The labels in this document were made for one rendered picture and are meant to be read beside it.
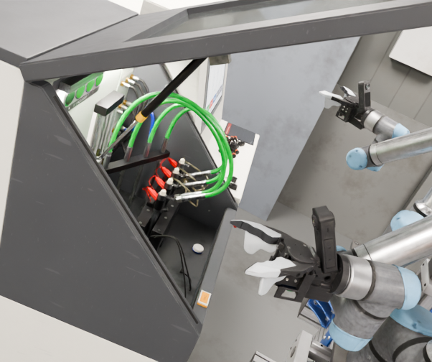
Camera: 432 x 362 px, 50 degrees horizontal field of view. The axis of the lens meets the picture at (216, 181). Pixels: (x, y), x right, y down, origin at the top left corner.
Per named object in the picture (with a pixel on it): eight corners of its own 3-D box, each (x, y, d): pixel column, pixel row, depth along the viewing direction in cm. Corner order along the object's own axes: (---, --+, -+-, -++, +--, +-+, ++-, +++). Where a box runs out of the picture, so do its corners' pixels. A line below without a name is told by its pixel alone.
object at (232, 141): (237, 164, 207) (242, 154, 204) (215, 155, 207) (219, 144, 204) (244, 145, 227) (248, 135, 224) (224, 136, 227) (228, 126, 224)
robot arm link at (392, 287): (406, 323, 85) (432, 291, 81) (354, 312, 82) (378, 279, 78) (389, 291, 92) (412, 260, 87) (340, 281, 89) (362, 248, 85)
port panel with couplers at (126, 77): (110, 152, 164) (131, 72, 149) (100, 149, 164) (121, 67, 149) (123, 138, 176) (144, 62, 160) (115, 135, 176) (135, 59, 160)
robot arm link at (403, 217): (372, 241, 158) (392, 211, 152) (388, 233, 168) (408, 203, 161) (401, 265, 152) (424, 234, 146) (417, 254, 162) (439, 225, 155)
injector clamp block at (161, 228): (150, 268, 155) (163, 234, 148) (123, 256, 155) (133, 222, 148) (176, 215, 185) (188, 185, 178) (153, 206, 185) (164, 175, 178)
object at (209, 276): (185, 361, 135) (203, 325, 127) (171, 355, 135) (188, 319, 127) (222, 240, 189) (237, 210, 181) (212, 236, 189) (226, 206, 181)
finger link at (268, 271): (247, 307, 70) (283, 294, 77) (262, 276, 68) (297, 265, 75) (234, 294, 72) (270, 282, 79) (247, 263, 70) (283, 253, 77)
